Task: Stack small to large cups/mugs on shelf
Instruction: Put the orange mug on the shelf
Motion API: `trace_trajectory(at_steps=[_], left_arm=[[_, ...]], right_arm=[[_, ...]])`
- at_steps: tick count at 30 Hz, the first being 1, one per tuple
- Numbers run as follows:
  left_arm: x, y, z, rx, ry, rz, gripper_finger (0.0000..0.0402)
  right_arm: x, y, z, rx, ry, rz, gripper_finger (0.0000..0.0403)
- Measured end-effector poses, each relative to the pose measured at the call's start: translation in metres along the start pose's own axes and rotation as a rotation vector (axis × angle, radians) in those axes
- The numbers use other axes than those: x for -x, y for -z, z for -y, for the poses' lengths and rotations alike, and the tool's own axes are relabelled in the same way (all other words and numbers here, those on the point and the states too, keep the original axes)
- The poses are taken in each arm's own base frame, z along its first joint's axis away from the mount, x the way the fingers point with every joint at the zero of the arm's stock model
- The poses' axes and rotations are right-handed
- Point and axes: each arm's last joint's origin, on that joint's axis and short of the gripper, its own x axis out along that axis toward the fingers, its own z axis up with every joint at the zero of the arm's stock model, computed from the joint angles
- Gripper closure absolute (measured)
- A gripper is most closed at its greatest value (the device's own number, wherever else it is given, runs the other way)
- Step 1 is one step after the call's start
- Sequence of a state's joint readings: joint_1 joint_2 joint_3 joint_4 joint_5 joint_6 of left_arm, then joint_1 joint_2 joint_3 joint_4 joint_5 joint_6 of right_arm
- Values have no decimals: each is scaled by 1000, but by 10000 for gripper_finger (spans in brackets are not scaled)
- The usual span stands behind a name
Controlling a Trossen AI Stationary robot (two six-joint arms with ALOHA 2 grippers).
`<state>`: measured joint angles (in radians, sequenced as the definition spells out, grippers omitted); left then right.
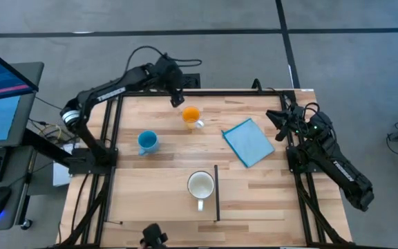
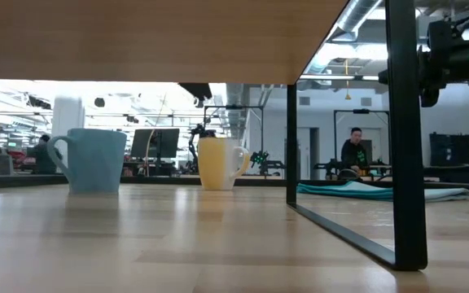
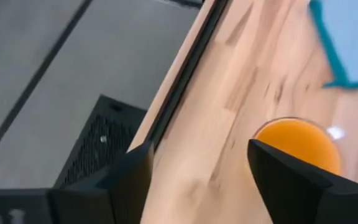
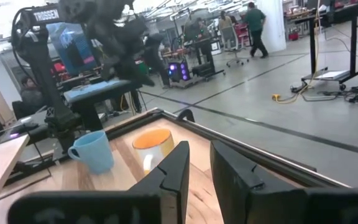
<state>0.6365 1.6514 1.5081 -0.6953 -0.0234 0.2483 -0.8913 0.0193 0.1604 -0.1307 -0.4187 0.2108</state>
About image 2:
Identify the blue mug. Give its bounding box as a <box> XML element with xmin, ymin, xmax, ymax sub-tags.
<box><xmin>46</xmin><ymin>128</ymin><xmax>128</xmax><ymax>195</ymax></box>

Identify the wooden shelf board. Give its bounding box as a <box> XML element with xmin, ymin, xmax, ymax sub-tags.
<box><xmin>0</xmin><ymin>0</ymin><xmax>350</xmax><ymax>85</ymax></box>

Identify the black background cabinet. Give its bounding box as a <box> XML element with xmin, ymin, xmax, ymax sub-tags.
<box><xmin>428</xmin><ymin>130</ymin><xmax>469</xmax><ymax>168</ymax></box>

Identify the seated person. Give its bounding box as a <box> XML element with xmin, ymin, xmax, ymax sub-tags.
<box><xmin>340</xmin><ymin>126</ymin><xmax>370</xmax><ymax>180</ymax></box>
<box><xmin>33</xmin><ymin>133</ymin><xmax>64</xmax><ymax>176</ymax></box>

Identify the light blue cloth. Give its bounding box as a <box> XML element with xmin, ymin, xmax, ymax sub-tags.
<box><xmin>296</xmin><ymin>180</ymin><xmax>469</xmax><ymax>203</ymax></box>

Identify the background robot with green lights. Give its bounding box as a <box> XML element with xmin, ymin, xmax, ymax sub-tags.
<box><xmin>250</xmin><ymin>150</ymin><xmax>287</xmax><ymax>177</ymax></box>

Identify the black background monitor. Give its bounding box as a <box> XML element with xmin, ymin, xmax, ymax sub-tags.
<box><xmin>130</xmin><ymin>128</ymin><xmax>181</xmax><ymax>160</ymax></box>

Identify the white column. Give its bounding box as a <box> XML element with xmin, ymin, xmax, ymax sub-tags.
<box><xmin>51</xmin><ymin>95</ymin><xmax>86</xmax><ymax>166</ymax></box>

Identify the silver ceiling duct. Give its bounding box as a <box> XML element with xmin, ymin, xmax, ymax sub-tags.
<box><xmin>328</xmin><ymin>0</ymin><xmax>384</xmax><ymax>44</ymax></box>

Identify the wooden shelf with black frame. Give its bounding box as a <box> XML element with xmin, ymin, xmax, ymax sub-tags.
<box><xmin>286</xmin><ymin>0</ymin><xmax>428</xmax><ymax>272</ymax></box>

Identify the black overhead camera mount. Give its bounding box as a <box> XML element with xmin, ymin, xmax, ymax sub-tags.
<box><xmin>178</xmin><ymin>82</ymin><xmax>213</xmax><ymax>108</ymax></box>

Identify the black aluminium table frame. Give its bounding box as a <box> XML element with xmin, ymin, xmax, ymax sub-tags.
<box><xmin>0</xmin><ymin>173</ymin><xmax>469</xmax><ymax>198</ymax></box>

